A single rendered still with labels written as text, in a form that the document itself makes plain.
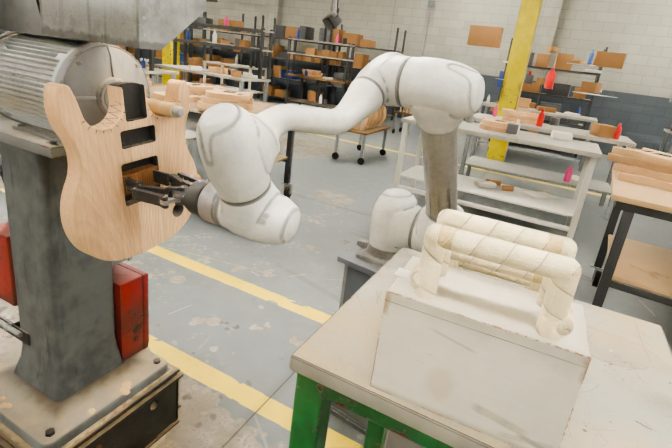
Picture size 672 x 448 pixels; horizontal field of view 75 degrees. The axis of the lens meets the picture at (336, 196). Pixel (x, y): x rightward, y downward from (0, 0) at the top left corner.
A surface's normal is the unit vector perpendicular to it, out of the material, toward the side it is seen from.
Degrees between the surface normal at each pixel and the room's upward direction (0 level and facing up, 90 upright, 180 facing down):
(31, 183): 90
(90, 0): 90
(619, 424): 0
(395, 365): 90
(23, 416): 8
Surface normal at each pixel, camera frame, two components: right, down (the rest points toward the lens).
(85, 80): 0.83, 0.20
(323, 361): 0.12, -0.95
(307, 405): -0.46, 0.22
